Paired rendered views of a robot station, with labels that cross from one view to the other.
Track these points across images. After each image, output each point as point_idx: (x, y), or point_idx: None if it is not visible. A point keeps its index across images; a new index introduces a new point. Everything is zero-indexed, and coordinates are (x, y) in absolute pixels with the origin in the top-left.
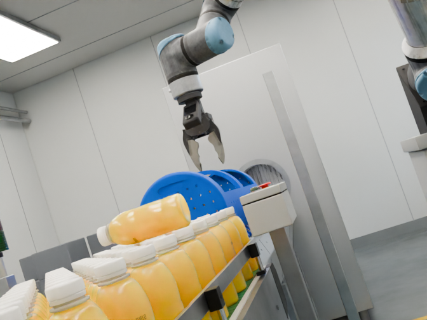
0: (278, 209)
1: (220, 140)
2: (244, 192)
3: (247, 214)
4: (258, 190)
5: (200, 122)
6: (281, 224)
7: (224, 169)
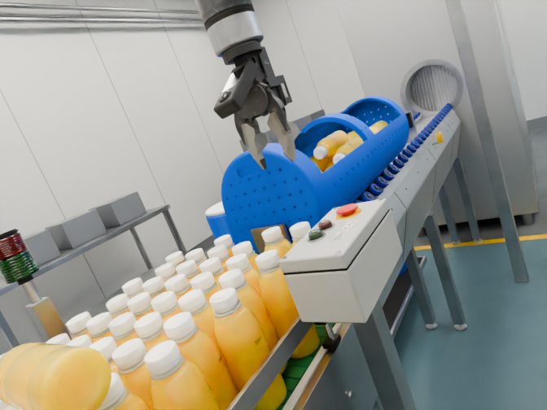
0: (341, 295)
1: (284, 127)
2: (374, 144)
3: (291, 290)
4: (319, 239)
5: (238, 106)
6: (345, 318)
7: (366, 98)
